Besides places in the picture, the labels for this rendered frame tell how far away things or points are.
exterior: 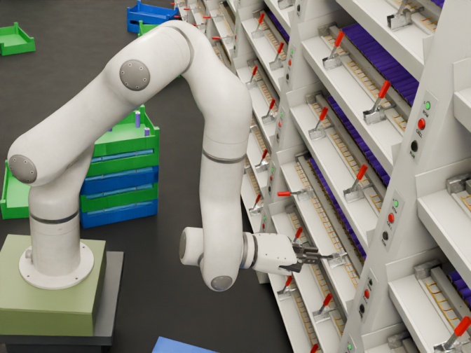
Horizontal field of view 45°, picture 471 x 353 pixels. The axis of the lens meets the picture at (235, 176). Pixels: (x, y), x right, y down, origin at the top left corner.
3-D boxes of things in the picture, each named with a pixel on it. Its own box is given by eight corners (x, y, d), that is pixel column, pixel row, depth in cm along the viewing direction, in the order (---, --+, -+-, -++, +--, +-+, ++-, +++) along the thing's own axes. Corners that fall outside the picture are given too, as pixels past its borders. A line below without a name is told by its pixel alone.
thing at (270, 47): (284, 105, 175) (274, 66, 166) (243, 32, 223) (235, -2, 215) (346, 84, 175) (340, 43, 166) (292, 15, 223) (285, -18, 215)
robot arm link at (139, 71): (66, 168, 140) (25, 203, 127) (33, 130, 137) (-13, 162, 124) (207, 59, 112) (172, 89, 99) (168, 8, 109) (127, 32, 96)
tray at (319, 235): (350, 327, 130) (345, 301, 124) (282, 176, 178) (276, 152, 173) (434, 299, 130) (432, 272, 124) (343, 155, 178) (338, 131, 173)
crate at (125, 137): (78, 160, 202) (76, 140, 197) (66, 132, 216) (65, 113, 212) (159, 147, 213) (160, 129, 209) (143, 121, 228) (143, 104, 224)
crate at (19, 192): (8, 175, 243) (5, 160, 239) (57, 172, 249) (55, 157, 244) (2, 219, 220) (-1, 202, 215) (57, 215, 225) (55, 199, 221)
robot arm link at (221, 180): (259, 179, 107) (240, 295, 123) (242, 136, 120) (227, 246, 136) (212, 180, 105) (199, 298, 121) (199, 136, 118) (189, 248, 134)
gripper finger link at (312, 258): (291, 260, 136) (316, 262, 138) (294, 270, 133) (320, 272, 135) (295, 251, 134) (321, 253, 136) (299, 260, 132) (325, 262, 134)
